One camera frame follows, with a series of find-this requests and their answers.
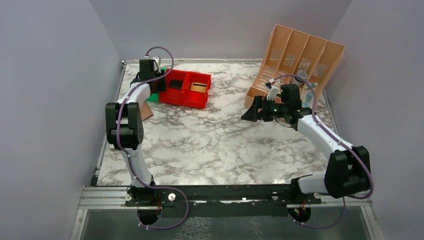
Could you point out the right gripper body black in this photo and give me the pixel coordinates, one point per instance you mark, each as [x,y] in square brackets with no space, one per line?
[272,109]

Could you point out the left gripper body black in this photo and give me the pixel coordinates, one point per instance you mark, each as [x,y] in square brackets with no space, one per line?
[160,82]

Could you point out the green plastic bin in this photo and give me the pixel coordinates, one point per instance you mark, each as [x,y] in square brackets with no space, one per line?
[157,86]

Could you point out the brown leather card holder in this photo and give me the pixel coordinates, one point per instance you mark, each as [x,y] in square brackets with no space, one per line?
[145,111]

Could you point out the red double plastic bin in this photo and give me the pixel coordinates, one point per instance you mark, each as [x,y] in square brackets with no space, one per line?
[185,97]

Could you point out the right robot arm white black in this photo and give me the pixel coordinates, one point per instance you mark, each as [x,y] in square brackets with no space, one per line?
[348,170]

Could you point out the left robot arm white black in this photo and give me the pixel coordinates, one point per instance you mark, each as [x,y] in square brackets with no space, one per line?
[130,129]

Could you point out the black card in red bin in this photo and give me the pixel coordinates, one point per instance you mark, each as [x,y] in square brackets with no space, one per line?
[176,84]

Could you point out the gold card in red bin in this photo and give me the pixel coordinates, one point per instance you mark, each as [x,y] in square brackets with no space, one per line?
[198,87]

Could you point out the round jar patterned lid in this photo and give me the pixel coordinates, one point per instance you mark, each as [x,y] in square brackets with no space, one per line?
[299,78]

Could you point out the green white tube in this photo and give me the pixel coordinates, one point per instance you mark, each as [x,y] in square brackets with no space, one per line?
[312,85]

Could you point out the peach desk organizer rack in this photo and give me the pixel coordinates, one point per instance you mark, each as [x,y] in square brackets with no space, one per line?
[289,51]

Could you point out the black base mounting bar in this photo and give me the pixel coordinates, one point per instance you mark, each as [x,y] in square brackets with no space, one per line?
[215,201]

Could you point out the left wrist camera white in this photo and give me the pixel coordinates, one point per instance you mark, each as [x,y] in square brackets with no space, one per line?
[156,59]

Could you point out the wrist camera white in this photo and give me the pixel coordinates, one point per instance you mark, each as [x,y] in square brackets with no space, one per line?
[156,59]
[272,89]

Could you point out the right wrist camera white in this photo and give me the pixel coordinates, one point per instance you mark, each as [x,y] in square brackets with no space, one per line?
[272,89]

